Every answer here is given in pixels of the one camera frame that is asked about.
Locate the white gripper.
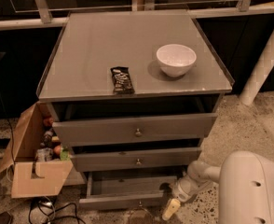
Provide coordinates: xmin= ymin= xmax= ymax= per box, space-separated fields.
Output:
xmin=162 ymin=175 xmax=212 ymax=220

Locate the grey bottom drawer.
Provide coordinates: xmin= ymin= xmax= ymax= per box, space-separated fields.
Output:
xmin=79 ymin=170 xmax=183 ymax=210

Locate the grey drawer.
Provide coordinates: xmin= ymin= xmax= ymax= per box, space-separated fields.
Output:
xmin=79 ymin=170 xmax=183 ymax=210
xmin=71 ymin=147 xmax=201 ymax=172
xmin=53 ymin=113 xmax=217 ymax=147

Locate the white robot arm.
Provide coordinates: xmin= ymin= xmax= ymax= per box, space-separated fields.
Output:
xmin=162 ymin=151 xmax=274 ymax=224

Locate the grey middle drawer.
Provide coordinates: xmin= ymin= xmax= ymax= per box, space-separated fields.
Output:
xmin=71 ymin=147 xmax=201 ymax=172

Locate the grey top drawer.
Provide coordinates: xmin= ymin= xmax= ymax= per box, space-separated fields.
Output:
xmin=53 ymin=113 xmax=217 ymax=147

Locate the grey drawer cabinet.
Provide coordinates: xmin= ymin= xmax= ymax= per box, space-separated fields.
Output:
xmin=36 ymin=10 xmax=236 ymax=191

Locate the open cardboard box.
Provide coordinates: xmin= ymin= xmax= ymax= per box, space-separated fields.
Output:
xmin=0 ymin=103 xmax=73 ymax=198

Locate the green item in box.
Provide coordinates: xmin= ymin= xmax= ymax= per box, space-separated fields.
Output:
xmin=60 ymin=147 xmax=70 ymax=161

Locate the red apple in box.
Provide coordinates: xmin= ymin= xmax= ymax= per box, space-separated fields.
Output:
xmin=53 ymin=145 xmax=62 ymax=156

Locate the black snack bar wrapper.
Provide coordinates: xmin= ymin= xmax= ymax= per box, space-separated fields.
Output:
xmin=110 ymin=66 xmax=135 ymax=94

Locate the glass jar in box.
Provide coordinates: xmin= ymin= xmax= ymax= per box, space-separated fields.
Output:
xmin=36 ymin=147 xmax=53 ymax=162

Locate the dark bottle in box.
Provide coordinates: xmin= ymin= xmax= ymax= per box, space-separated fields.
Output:
xmin=40 ymin=128 xmax=54 ymax=147

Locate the white ceramic bowl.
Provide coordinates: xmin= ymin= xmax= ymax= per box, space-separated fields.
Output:
xmin=156 ymin=44 xmax=197 ymax=77

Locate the white diagonal pole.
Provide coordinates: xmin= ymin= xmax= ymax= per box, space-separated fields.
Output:
xmin=240 ymin=30 xmax=274 ymax=105

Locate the metal railing frame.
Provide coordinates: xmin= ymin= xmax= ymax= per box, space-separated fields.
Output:
xmin=0 ymin=0 xmax=274 ymax=32

